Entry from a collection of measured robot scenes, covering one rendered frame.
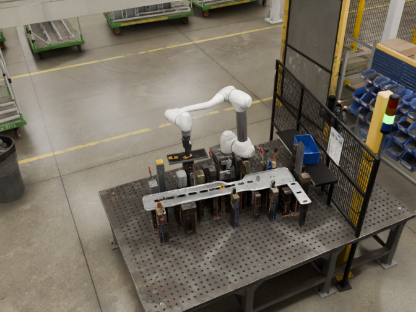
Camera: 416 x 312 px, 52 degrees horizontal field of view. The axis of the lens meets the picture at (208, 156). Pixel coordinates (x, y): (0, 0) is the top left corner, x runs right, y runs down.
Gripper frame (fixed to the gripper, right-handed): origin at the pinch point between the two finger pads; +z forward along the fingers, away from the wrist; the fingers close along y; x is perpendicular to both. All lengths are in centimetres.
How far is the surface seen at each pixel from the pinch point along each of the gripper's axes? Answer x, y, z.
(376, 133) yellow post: 80, 131, -49
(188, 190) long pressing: -18.2, 22.5, 20.1
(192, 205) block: -30, 43, 17
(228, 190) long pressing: 7, 47, 20
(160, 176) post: -25.5, -9.2, 19.7
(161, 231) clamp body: -57, 34, 36
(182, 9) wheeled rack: 424, -549, 94
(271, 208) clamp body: 33, 76, 37
